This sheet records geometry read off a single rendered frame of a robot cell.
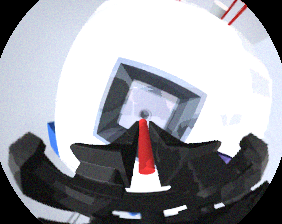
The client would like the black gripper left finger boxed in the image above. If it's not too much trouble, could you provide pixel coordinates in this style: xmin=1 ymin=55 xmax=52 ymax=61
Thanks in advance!
xmin=69 ymin=121 xmax=138 ymax=189

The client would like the white square plate with hole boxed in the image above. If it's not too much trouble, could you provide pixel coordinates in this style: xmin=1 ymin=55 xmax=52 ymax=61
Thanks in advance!
xmin=118 ymin=85 xmax=173 ymax=129

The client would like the red peg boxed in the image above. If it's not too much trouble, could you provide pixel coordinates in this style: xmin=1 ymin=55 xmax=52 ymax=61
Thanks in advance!
xmin=138 ymin=120 xmax=156 ymax=175

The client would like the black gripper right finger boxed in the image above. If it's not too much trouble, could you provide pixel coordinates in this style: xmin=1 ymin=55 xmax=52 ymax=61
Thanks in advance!
xmin=148 ymin=120 xmax=222 ymax=186

